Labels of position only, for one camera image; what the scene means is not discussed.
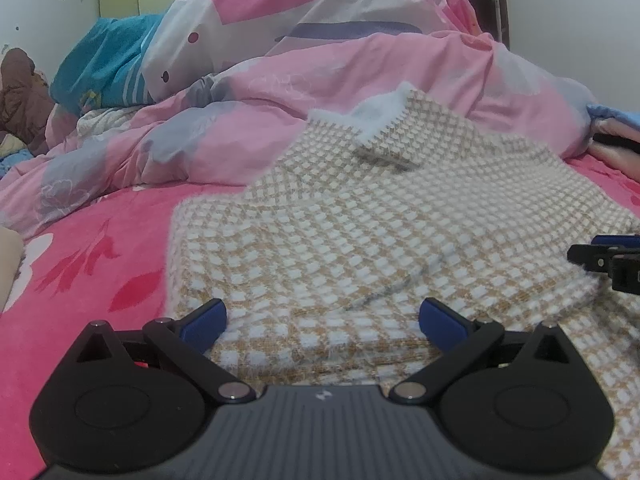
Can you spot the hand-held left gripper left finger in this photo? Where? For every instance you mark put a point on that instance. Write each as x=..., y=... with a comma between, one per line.
x=202, y=322

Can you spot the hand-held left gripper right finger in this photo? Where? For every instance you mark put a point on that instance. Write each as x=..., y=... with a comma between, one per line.
x=440, y=322

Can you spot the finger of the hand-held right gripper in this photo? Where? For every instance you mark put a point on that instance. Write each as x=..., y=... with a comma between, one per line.
x=625, y=274
x=600, y=254

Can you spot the beige white checked knit sweater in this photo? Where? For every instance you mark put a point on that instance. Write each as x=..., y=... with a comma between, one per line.
x=375, y=210

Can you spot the stack of folded clothes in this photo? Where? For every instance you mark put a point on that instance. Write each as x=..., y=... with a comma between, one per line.
x=620, y=157

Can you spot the pink floral bed sheet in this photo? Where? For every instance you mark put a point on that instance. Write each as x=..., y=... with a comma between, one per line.
x=100, y=220

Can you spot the cream cloth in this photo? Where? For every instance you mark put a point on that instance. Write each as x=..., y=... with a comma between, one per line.
x=7, y=270

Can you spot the white patterned cloth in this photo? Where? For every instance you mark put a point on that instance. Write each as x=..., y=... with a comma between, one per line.
x=110, y=120

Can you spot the light blue cloth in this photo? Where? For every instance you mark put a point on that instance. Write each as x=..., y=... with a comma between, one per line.
x=15, y=162

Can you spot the pink floral duvet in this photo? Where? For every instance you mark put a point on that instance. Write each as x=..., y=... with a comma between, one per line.
x=350, y=70

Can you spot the brown padded jacket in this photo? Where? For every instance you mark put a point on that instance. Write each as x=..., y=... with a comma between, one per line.
x=20, y=95

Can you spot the dark wooden door frame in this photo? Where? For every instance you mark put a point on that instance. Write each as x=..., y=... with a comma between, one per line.
x=501, y=5

